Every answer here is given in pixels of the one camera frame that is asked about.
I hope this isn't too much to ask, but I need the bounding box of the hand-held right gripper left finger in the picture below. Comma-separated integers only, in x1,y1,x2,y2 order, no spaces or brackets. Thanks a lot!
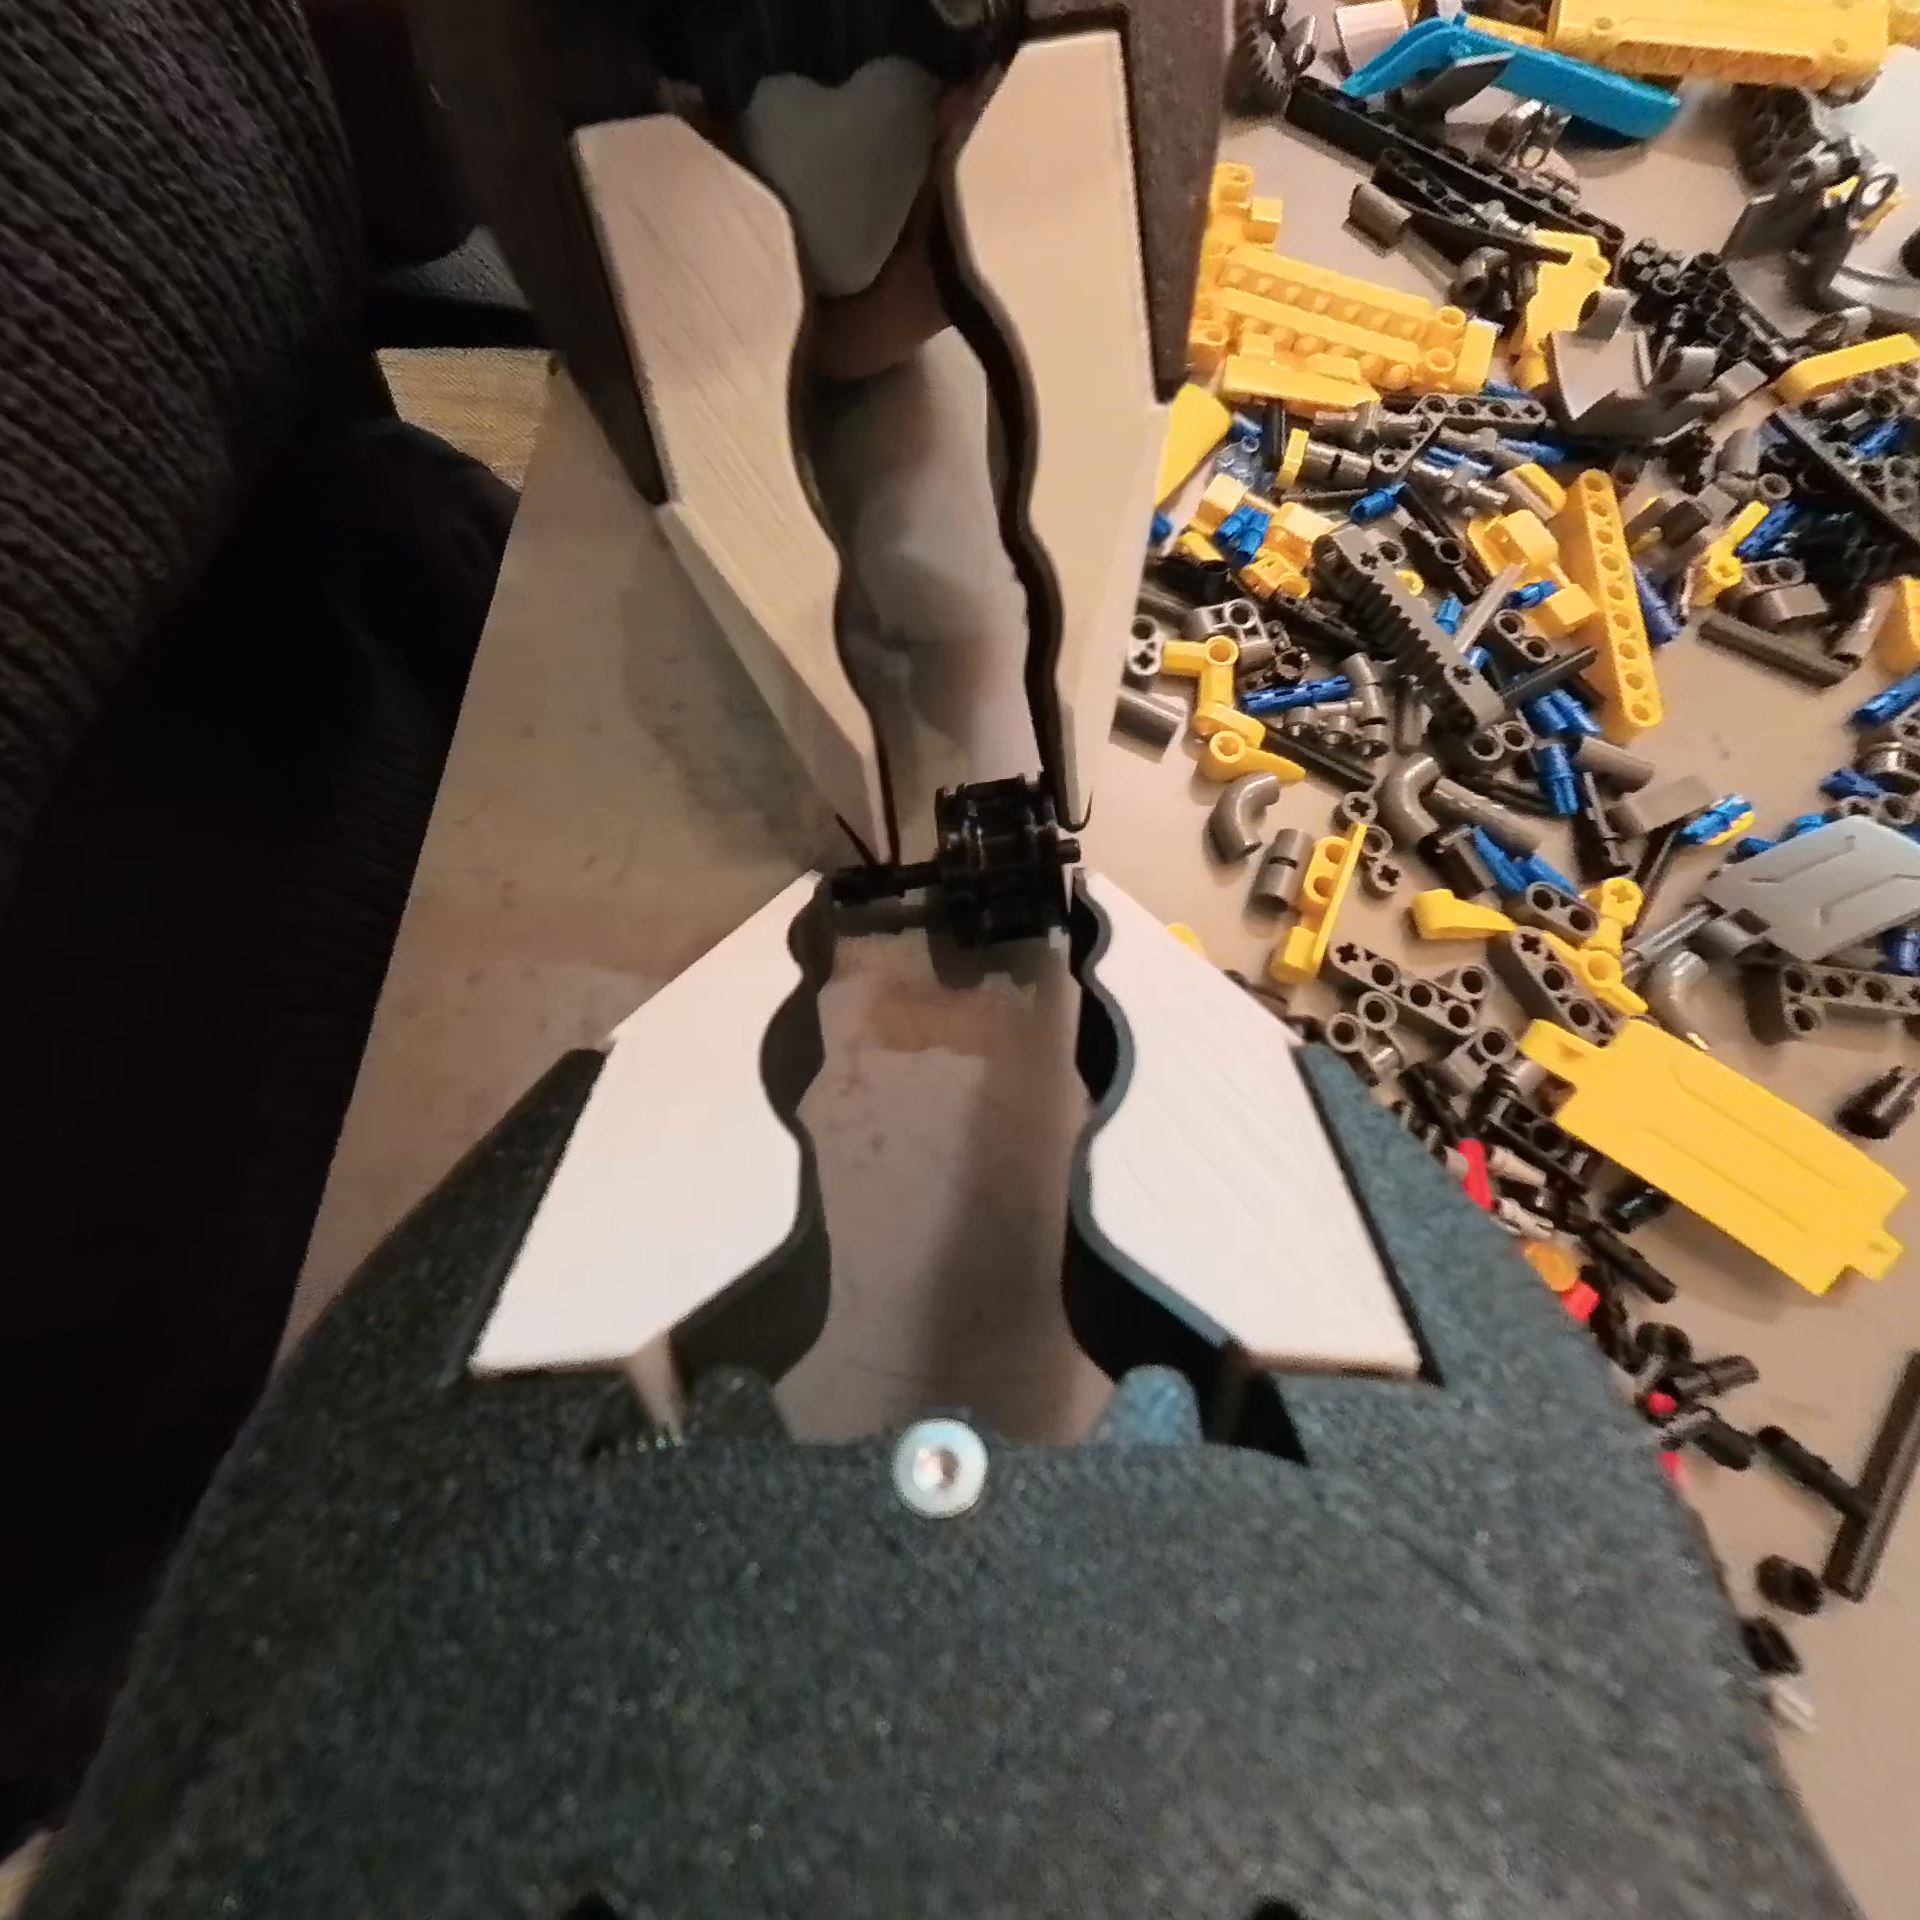
468,869,836,1439

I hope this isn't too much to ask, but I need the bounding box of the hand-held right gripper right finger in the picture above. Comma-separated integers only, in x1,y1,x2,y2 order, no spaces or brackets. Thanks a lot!
1063,866,1426,1444

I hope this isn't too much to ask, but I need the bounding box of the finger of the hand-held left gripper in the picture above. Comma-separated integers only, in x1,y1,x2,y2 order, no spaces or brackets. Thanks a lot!
936,24,1163,835
574,118,904,874

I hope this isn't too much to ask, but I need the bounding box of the black toy axle pin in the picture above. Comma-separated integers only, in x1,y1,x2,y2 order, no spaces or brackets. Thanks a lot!
829,840,1085,906

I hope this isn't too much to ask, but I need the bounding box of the person's left hand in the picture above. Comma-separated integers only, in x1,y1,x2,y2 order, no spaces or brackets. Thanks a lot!
817,282,965,388

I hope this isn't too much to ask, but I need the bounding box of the yellow toy beam assembly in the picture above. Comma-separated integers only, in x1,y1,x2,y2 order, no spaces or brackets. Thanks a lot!
1191,162,1504,416

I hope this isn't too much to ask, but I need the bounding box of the yellow toy panel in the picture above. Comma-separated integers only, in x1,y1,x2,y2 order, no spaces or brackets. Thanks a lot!
1517,1019,1896,1301

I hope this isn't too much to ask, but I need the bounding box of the blue curved toy beam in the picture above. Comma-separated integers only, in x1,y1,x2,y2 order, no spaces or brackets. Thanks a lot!
1338,16,1683,144

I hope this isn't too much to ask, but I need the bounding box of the person's black knit sweater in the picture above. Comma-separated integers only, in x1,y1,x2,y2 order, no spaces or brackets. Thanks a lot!
0,0,526,1847

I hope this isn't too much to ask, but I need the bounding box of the pile of toy building pieces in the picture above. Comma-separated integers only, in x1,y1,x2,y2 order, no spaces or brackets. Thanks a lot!
1110,0,1920,1729

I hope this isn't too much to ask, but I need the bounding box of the grey toy panel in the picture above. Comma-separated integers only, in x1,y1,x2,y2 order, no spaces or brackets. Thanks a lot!
1700,818,1920,961

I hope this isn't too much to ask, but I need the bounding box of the black T-shaped toy piece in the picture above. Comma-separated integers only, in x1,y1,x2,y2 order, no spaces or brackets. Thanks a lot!
1754,1329,1920,1608

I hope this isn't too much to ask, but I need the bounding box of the long yellow toy frame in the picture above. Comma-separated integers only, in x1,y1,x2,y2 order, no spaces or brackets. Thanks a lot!
1545,0,1896,96

